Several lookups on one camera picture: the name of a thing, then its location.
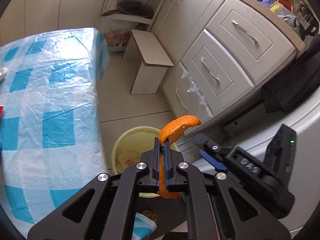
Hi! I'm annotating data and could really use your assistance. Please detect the small white stool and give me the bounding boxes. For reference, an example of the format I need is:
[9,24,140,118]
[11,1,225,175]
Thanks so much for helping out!
[122,29,174,95]

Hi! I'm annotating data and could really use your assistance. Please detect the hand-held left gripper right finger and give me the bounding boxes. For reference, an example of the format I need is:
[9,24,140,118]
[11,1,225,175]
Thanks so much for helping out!
[163,140,292,240]

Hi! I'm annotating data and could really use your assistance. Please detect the yellow packet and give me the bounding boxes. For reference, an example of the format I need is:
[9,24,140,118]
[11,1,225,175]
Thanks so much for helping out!
[269,1,284,13]

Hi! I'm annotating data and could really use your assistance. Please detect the white appliance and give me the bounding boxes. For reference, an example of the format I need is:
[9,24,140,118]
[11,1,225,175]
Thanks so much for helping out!
[192,102,320,230]

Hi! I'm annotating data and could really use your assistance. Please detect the white cabinet door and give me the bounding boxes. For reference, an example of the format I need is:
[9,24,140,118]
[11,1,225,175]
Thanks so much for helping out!
[152,0,228,65]

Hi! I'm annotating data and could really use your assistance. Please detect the pale yellow trash bin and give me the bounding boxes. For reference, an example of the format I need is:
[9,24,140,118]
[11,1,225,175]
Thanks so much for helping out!
[110,127,179,198]

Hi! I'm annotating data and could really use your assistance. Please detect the cream tall cabinet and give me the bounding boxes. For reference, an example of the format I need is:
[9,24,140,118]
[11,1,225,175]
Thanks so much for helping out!
[0,0,113,45]

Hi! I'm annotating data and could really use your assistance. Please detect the white cabinet drawer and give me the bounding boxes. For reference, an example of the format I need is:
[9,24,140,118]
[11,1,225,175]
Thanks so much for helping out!
[181,29,255,117]
[206,0,298,87]
[161,64,214,120]

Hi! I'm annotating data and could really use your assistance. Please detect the bags on shelf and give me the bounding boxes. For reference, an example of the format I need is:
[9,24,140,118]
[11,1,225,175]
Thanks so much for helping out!
[104,20,137,53]

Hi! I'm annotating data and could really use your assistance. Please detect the red box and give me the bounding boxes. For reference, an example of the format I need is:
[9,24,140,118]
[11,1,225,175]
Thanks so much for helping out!
[275,0,293,12]

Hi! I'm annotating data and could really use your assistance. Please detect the orange peel strip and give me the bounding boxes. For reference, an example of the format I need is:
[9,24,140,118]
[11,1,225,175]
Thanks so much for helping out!
[157,115,202,198]

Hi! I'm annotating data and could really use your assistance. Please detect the blue packet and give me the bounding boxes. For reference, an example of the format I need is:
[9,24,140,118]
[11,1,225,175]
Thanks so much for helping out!
[252,0,274,8]

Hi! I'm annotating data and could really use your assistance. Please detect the clear plastic bag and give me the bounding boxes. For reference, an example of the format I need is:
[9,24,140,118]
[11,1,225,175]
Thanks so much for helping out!
[181,69,208,105]

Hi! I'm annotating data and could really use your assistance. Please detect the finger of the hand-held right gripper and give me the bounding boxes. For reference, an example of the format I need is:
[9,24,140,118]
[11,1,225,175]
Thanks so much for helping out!
[194,134,232,172]

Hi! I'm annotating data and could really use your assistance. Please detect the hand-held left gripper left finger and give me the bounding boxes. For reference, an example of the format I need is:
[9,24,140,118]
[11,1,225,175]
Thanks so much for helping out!
[27,137,161,240]

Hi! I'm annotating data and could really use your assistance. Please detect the blue checked plastic tablecloth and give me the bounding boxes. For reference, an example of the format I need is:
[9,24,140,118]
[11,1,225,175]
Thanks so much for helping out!
[0,27,110,239]

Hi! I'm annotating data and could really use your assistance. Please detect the black frying pan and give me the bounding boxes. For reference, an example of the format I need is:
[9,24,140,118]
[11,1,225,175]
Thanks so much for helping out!
[101,0,154,19]

